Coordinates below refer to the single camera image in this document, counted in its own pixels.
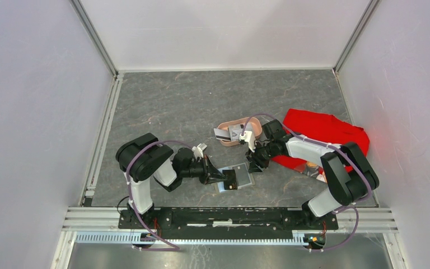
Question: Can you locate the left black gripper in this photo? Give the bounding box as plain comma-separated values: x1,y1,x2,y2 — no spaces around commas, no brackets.
181,154,227,184

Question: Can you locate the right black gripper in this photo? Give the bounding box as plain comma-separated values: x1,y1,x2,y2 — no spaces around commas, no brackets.
245,141,276,174

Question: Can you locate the pink oval tray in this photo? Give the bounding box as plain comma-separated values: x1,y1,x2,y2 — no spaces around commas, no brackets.
213,117,263,147

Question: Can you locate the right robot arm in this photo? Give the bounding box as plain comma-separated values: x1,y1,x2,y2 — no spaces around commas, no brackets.
239,119,380,229

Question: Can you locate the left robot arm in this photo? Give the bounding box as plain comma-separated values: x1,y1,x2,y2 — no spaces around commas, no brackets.
115,133,228,229

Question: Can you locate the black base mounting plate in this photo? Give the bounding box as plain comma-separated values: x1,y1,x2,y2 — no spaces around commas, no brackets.
118,207,339,240

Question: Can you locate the red printed t-shirt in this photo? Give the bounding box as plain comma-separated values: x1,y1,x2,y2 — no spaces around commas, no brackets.
272,109,370,183

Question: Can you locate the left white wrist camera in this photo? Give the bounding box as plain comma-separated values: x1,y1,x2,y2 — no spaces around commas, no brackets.
191,143,208,159

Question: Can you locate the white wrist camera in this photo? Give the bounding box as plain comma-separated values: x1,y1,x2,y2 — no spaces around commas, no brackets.
191,143,208,159
239,131,256,152

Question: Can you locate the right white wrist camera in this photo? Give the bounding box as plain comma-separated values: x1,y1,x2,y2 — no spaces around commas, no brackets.
239,131,256,152

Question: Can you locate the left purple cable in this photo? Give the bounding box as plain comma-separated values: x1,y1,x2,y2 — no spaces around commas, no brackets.
125,140,194,251

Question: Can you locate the aluminium frame rail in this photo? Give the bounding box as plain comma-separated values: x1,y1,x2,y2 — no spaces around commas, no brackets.
63,207,398,245

